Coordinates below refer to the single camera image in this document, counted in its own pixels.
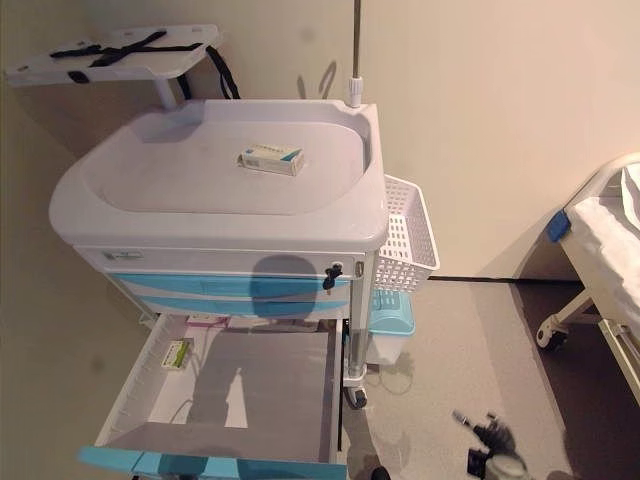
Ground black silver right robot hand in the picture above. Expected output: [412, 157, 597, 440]
[452, 409, 516, 454]

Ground blue front cart drawer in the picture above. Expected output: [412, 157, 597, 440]
[74, 314, 349, 480]
[130, 294, 351, 320]
[102, 272, 354, 303]

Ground white blue medicine box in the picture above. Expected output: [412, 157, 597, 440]
[236, 142, 306, 176]

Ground pink white medicine box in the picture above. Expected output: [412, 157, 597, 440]
[185, 313, 231, 329]

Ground green white medicine box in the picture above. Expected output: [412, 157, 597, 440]
[162, 338, 194, 372]

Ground white labelled cart drawer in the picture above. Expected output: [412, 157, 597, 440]
[74, 246, 369, 277]

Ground bed caster wheel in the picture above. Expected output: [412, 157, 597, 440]
[537, 322, 569, 351]

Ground cart caster wheel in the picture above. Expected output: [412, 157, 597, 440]
[342, 384, 369, 409]

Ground blue lidded waste bin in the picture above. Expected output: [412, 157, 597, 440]
[367, 289, 417, 366]

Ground white perforated side basket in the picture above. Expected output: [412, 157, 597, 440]
[372, 173, 441, 296]

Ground blue bed corner bumper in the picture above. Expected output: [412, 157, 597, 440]
[546, 210, 572, 242]

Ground black keys in lock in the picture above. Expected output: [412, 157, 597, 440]
[323, 262, 346, 294]

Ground white hospital bed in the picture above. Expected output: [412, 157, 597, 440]
[537, 152, 640, 361]

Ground metal IV pole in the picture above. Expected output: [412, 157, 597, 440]
[348, 0, 365, 109]

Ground white medical cart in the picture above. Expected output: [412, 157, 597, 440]
[48, 98, 389, 409]

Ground white bed side rail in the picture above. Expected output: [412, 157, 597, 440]
[598, 319, 640, 364]

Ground white tray with black straps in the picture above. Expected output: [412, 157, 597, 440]
[3, 23, 222, 109]

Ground black strap harness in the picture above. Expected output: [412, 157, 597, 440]
[48, 29, 241, 101]

